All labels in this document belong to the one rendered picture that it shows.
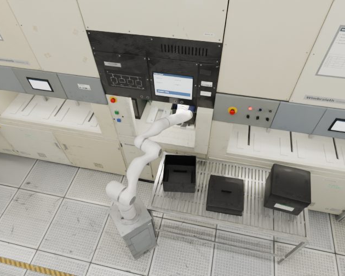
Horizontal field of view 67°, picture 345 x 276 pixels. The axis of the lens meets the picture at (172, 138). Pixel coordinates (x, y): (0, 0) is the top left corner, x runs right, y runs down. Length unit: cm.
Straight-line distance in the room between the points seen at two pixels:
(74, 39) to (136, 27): 47
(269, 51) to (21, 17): 160
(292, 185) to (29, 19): 220
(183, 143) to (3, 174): 244
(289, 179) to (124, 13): 167
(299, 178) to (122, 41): 166
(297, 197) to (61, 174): 268
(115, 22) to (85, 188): 216
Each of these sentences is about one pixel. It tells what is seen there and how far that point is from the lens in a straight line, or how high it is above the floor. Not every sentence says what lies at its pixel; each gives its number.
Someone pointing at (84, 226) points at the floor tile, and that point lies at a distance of 318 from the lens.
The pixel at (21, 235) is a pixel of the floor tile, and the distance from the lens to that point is 343.
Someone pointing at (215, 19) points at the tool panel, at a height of 209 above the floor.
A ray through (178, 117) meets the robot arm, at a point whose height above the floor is 130.
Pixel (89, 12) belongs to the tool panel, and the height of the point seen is 207.
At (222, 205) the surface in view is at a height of 86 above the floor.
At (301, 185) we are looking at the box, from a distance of 225.
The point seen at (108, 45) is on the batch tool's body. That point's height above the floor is 186.
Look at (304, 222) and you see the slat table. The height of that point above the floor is 76.
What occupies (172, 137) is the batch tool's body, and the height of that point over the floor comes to 87.
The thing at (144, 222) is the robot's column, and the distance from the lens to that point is 222.
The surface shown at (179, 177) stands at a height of 77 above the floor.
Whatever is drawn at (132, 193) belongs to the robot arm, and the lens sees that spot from 187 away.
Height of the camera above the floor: 283
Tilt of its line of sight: 52 degrees down
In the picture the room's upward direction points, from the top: 2 degrees counter-clockwise
